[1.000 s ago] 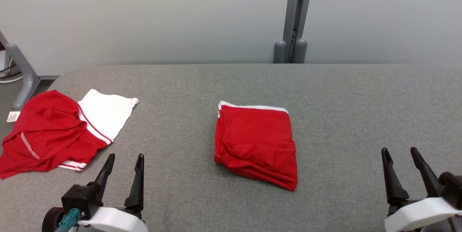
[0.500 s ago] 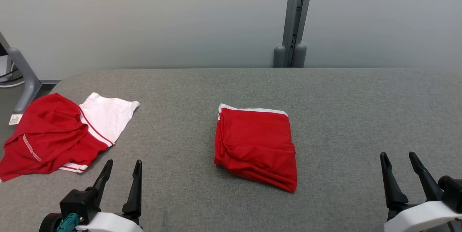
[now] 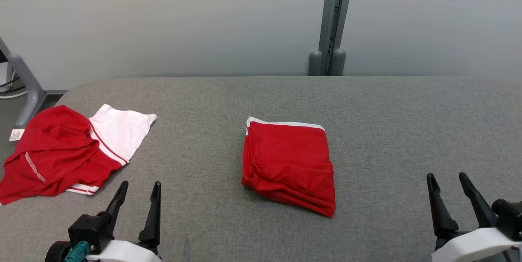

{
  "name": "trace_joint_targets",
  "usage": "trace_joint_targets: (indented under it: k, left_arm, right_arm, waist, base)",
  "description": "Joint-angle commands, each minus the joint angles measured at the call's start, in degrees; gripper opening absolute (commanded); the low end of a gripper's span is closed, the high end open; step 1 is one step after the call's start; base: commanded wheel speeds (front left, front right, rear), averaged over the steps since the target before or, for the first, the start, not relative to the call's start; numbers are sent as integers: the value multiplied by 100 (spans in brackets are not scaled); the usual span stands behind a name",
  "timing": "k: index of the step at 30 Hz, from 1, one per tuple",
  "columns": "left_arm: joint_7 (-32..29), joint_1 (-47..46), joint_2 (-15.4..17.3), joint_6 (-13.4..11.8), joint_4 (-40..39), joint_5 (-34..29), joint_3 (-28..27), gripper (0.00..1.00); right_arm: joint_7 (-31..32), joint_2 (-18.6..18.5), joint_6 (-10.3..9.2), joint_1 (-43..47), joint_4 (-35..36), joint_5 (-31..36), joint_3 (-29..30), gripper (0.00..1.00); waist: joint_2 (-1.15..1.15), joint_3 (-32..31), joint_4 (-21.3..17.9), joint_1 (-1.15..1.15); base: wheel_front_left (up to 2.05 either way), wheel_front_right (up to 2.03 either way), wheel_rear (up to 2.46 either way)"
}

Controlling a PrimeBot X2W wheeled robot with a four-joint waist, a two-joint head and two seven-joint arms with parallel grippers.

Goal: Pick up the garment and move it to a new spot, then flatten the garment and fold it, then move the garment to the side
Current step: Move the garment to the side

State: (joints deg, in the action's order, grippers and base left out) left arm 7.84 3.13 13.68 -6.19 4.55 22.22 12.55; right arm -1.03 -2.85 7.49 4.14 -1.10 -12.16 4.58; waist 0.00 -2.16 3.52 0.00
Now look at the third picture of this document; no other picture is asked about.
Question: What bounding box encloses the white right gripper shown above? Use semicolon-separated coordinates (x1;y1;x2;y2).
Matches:
427;172;522;262

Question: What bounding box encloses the grey table leg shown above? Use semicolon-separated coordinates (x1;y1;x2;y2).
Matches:
0;37;68;129

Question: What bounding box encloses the red garment with chest print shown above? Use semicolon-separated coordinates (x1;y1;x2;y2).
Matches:
241;117;336;218

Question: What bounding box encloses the red garment with white sleeves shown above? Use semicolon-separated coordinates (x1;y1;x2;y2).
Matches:
0;104;158;205

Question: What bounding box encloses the grey double partition post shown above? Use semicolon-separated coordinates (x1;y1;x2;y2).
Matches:
308;0;355;76

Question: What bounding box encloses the cables and power strip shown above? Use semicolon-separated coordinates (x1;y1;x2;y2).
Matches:
0;70;21;89
0;88;27;99

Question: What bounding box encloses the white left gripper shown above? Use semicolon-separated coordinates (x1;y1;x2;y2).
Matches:
84;181;162;262

